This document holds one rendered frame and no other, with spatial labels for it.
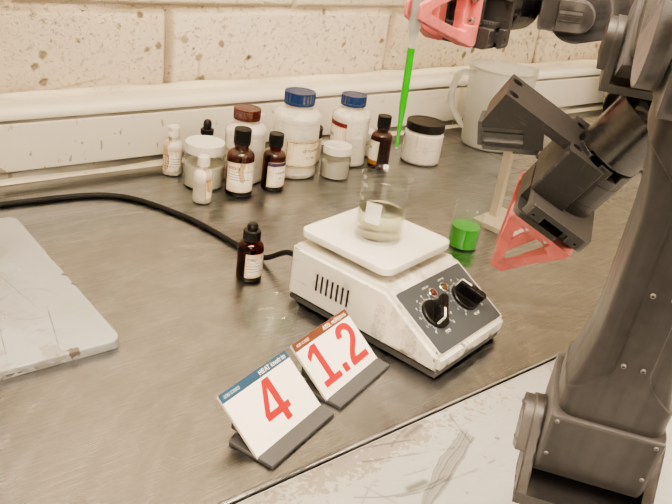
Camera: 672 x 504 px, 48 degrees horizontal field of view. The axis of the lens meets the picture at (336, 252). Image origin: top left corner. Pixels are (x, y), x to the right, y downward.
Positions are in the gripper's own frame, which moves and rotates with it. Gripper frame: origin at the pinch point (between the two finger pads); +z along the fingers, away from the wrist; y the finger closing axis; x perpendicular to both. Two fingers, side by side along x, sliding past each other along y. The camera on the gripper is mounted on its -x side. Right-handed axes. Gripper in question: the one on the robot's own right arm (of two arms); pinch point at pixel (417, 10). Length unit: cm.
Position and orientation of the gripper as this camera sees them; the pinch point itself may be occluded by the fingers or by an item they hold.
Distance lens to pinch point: 74.1
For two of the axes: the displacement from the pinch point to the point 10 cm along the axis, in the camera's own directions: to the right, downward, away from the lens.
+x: -1.0, 8.9, 4.3
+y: 7.6, 3.6, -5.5
